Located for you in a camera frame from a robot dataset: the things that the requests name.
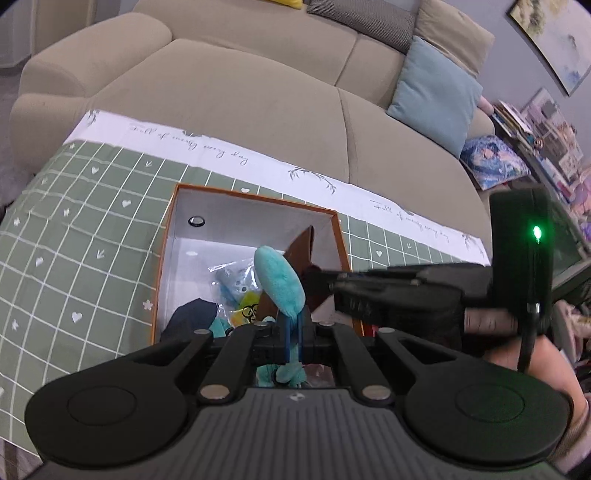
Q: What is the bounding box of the clear plastic bag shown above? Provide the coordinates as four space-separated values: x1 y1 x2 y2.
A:
207 257 260 305

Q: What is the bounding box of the stack of books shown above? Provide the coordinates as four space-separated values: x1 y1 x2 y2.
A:
492 102 536 139

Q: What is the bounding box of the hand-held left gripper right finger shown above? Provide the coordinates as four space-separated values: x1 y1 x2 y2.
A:
298 308 465 400

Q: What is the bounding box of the pink cloth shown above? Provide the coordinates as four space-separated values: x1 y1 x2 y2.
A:
554 298 591 365

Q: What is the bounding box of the orange cardboard box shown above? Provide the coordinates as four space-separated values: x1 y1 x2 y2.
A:
150 183 365 347

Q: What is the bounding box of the grey cushion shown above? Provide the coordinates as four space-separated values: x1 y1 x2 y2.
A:
307 0 419 54

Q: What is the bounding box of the green checked tablecloth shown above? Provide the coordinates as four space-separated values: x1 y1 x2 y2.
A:
0 108 492 457

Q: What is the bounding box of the teal plush toy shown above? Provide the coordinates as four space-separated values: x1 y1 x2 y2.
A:
254 246 308 388

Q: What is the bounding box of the light blue cushion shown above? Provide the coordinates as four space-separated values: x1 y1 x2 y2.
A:
386 36 484 160

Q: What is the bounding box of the cluttered side shelf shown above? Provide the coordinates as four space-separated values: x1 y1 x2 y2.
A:
522 88 585 185

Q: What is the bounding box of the black cable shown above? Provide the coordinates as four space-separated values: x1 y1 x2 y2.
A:
517 302 543 372

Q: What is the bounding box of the person's right hand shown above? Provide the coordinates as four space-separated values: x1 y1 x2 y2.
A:
465 308 527 334

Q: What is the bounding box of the beige sofa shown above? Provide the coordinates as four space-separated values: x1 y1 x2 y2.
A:
10 0 497 241

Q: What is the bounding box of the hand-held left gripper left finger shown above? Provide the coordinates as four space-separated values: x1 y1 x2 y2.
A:
124 316 293 400

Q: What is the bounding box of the navy cap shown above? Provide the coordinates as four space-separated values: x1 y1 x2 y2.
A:
164 298 222 340

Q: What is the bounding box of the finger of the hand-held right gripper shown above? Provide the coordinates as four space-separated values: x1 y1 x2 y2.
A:
335 288 466 335
301 265 492 296

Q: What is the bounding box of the brown felt piece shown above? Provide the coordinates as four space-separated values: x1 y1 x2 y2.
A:
259 226 333 324

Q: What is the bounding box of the printed blue cushion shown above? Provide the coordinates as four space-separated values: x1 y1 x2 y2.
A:
459 134 532 191

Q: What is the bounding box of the framed wall picture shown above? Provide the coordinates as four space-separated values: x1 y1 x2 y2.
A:
505 0 591 97

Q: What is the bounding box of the beige cushion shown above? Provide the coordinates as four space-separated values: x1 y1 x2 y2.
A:
413 0 495 79

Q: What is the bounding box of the yellow green toy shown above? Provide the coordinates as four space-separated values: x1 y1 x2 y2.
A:
231 293 265 328

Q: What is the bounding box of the blue plush toy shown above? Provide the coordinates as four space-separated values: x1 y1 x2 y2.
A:
210 268 257 340

